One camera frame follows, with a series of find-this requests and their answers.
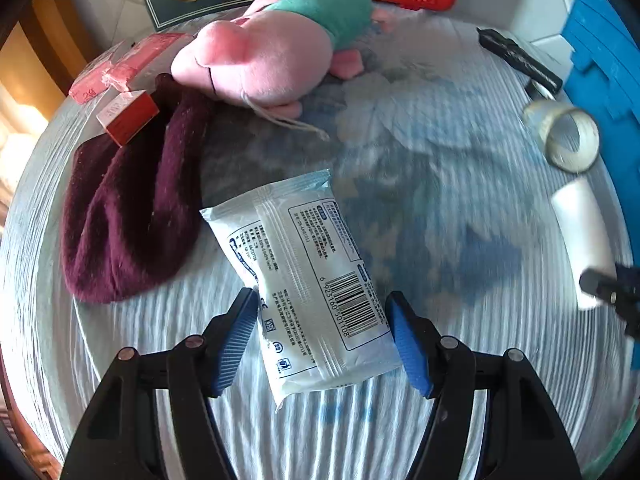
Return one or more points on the blue plastic crate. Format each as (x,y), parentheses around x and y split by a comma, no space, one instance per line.
(600,60)

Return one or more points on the clear tape roll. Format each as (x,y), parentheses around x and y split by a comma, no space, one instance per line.
(535,120)

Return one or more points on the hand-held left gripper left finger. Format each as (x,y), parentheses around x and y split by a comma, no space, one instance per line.
(235,340)

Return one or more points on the white and red small box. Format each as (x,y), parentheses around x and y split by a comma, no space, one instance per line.
(132,120)

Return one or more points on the black ribbed tool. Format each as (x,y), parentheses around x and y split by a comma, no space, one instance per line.
(520,60)

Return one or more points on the maroon knit sock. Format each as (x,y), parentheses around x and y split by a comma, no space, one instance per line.
(125,220)

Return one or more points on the plain pink packet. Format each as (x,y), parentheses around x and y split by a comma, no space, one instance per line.
(150,47)

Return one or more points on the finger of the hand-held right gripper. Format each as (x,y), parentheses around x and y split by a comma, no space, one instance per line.
(605,287)

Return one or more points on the wooden frame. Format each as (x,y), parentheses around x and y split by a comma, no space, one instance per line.
(30,60)

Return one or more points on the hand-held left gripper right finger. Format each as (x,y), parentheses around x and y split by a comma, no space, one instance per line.
(410,345)

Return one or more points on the light curtain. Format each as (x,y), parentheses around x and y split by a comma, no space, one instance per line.
(10,150)

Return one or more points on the white tube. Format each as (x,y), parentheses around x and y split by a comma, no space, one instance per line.
(582,230)

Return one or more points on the white wet wipes pack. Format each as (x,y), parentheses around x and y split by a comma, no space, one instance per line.
(310,280)

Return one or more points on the pink packet with white label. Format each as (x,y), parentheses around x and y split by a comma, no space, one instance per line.
(90,85)

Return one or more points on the pink plush pig teal shirt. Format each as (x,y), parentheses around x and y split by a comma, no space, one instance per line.
(250,55)

